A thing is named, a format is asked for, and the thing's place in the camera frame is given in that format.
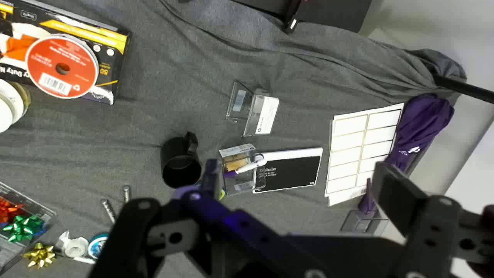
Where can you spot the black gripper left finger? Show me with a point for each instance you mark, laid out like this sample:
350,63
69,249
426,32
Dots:
143,236

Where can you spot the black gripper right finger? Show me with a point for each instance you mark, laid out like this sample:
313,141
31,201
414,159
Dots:
406,205

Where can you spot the clear box of bows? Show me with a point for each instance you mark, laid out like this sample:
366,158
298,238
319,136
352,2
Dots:
35,208

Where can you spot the clear box with gold item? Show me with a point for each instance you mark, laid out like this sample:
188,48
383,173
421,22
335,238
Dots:
236,170

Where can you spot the blue tape roll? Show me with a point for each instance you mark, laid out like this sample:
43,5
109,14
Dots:
94,247

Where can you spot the white tape roll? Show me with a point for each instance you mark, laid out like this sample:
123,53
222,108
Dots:
71,246

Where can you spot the purple cloth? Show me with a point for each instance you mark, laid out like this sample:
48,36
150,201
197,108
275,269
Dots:
421,124

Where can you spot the black mug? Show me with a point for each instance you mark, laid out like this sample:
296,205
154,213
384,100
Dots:
177,154

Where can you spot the loose gold gift bow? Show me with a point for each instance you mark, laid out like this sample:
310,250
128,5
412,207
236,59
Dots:
40,255

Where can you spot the black and white card pack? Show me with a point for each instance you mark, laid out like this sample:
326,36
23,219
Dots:
290,171

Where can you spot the green gift bow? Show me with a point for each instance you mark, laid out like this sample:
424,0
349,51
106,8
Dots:
23,227

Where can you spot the black tripod pole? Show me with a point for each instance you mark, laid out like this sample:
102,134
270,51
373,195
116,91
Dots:
463,86

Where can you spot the red gift bow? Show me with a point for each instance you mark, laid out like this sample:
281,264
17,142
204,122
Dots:
9,208

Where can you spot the grey table cloth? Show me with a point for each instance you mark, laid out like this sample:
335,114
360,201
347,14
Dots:
179,77

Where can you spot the thick white ribbon spool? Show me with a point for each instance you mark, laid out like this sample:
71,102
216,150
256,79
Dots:
9,105

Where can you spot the orange ribbon spool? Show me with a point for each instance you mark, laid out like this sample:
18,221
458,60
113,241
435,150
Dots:
77,56

